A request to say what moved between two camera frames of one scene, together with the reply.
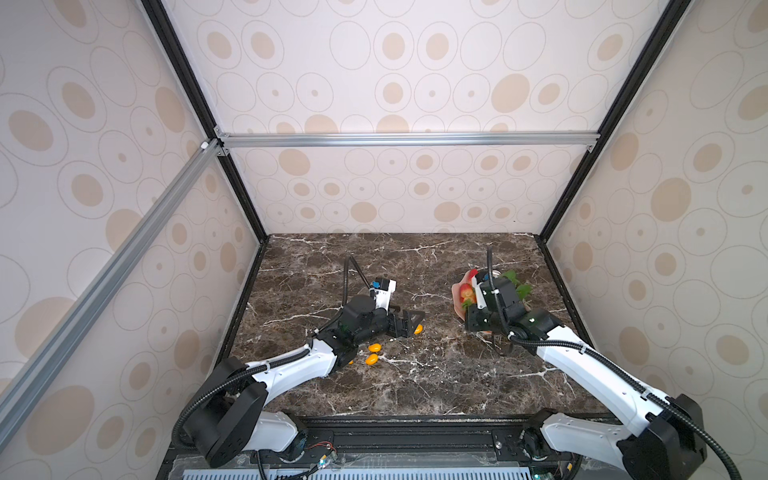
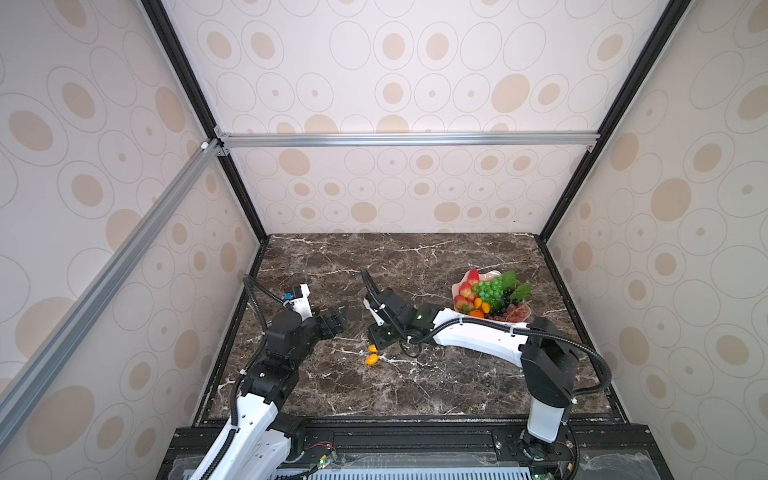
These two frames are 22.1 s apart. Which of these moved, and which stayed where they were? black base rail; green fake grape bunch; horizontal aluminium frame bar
Moved: green fake grape bunch
Stayed: horizontal aluminium frame bar; black base rail
